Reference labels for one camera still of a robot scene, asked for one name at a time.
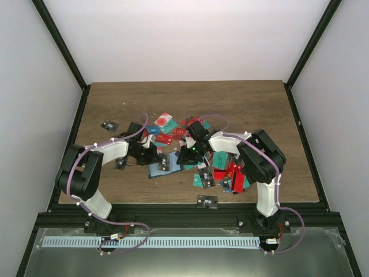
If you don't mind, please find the blue leather card holder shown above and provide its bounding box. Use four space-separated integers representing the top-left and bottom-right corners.
147 152 183 179

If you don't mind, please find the black VIP card passed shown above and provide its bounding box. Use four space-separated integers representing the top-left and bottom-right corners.
158 153 170 171

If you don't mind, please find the black vip card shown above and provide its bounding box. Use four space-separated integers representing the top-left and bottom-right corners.
196 195 219 209
113 158 127 170
198 167 216 189

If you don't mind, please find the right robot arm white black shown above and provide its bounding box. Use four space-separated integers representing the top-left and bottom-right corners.
177 121 287 233

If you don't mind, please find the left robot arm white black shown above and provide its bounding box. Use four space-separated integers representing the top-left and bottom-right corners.
55 122 162 233

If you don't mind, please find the red card centre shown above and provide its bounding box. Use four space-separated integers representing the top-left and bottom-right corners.
173 128 187 136

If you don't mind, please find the teal VIP card right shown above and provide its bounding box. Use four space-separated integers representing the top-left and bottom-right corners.
213 151 228 170

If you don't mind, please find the red gold card lower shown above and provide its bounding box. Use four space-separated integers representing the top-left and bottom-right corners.
213 162 242 181

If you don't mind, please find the white card red circle top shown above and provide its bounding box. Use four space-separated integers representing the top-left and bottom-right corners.
154 113 172 128

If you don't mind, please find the black card far left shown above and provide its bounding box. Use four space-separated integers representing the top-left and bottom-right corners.
100 120 119 133

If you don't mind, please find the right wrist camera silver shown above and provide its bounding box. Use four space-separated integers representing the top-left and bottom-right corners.
185 137 196 148

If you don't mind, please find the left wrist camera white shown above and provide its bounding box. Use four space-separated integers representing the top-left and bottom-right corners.
142 134 156 148

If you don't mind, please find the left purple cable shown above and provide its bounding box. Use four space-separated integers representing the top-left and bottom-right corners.
66 111 150 256

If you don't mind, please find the purple cable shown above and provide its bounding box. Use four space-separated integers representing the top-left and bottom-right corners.
197 114 306 256
66 111 150 256

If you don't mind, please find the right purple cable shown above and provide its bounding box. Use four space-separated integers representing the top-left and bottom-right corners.
197 114 306 256

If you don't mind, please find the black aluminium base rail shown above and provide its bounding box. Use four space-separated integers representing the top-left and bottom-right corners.
35 203 342 229

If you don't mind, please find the light blue slotted cable duct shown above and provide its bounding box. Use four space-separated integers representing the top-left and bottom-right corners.
42 236 260 249

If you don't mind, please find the left black frame post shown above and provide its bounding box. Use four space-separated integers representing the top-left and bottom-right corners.
31 0 88 87

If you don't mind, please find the black frame post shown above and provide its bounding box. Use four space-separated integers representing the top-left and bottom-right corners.
284 0 343 87
31 0 88 87

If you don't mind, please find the right black frame post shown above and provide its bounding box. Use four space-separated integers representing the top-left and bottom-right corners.
284 0 343 87

